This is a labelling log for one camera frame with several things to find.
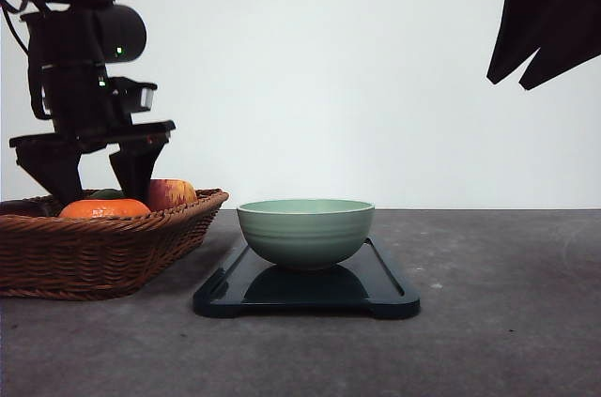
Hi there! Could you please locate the light green ceramic bowl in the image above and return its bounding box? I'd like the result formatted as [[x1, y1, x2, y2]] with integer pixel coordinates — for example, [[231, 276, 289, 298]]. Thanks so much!
[[237, 199, 375, 268]]

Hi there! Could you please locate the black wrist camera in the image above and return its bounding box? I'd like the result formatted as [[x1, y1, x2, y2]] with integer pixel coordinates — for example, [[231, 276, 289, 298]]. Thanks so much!
[[105, 77, 157, 115]]

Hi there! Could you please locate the brown wicker basket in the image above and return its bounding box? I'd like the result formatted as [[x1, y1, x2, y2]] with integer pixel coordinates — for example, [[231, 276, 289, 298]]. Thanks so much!
[[0, 189, 229, 300]]

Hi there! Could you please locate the orange tangerine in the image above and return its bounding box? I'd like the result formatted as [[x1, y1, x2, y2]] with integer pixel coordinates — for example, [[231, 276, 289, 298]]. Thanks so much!
[[59, 199, 151, 219]]

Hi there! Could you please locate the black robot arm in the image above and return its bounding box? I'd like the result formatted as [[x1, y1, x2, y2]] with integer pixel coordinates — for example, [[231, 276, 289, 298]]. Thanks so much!
[[9, 0, 176, 203]]

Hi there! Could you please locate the dark purple fruit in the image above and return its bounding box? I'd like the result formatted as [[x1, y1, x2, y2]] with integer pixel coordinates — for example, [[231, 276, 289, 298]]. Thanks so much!
[[0, 196, 62, 217]]

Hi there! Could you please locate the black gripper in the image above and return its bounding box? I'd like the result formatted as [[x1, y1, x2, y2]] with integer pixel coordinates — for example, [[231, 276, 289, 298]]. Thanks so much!
[[486, 0, 601, 90], [9, 59, 176, 210]]

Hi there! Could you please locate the dark blue rectangular tray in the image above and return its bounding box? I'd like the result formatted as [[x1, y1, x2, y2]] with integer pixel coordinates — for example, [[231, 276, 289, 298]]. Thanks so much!
[[193, 238, 421, 318]]

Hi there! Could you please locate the red yellow apple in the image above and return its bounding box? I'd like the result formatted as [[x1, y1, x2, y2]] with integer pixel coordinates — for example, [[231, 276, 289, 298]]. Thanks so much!
[[149, 178, 197, 211]]

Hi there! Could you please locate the dark green fruit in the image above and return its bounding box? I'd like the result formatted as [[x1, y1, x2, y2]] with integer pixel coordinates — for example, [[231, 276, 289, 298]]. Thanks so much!
[[88, 190, 126, 199]]

